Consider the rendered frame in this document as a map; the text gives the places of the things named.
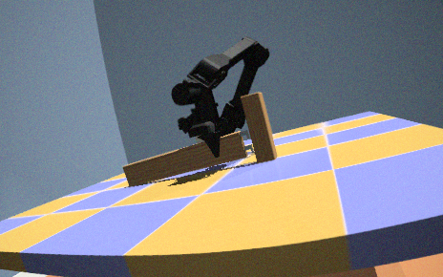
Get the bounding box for wooden post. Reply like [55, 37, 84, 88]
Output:
[241, 93, 278, 164]

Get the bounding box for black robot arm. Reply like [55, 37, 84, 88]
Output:
[172, 36, 270, 135]

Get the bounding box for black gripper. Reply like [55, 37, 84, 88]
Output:
[188, 99, 231, 158]

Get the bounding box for wooden rail with metal hooks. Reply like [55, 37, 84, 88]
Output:
[122, 130, 254, 187]

